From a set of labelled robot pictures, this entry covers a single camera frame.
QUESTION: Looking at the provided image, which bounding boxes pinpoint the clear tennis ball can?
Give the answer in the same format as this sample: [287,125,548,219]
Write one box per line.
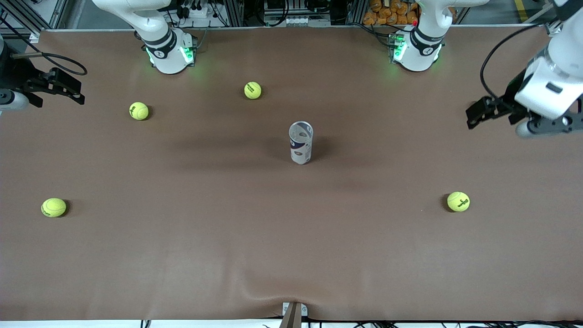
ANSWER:
[288,120,314,165]

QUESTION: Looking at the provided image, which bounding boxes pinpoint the orange mesh bag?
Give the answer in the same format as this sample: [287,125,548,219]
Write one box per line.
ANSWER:
[363,0,419,26]

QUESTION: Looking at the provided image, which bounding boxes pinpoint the white power strip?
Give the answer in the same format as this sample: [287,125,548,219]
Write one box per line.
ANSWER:
[179,4,211,19]

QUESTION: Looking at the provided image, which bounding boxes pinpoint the white terminal block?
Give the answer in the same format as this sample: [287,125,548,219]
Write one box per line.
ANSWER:
[285,16,332,27]

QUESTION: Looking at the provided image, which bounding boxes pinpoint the brown table mat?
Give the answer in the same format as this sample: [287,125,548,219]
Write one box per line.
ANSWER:
[0,26,583,322]

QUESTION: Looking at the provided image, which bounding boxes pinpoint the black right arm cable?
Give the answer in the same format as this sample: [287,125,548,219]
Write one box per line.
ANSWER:
[0,14,88,77]

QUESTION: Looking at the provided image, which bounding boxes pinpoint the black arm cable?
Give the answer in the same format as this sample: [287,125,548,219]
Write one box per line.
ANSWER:
[481,24,554,102]
[0,14,88,77]

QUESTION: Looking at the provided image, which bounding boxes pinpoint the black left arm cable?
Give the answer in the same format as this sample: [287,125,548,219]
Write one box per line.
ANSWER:
[481,24,554,102]

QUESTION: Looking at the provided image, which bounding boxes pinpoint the aluminium frame post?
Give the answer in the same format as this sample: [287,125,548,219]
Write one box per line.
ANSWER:
[226,0,245,27]

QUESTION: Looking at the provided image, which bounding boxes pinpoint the grey metal post bracket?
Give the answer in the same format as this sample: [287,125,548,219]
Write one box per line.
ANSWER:
[280,302,308,328]

